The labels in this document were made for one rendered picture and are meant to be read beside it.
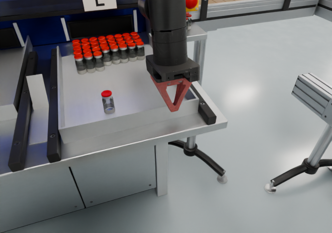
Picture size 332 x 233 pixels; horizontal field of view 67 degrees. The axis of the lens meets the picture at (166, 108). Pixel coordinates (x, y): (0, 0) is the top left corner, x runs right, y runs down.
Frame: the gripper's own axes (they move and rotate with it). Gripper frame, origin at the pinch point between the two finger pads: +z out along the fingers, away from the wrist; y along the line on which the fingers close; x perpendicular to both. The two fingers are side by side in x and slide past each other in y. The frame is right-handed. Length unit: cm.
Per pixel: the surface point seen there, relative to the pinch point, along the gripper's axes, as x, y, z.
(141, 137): 7.2, -1.8, 3.7
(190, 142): -30, 63, 62
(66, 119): 19.9, 7.4, 1.5
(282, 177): -69, 35, 78
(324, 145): -86, 30, 58
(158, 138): 4.2, -2.7, 4.3
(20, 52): 31, 41, -5
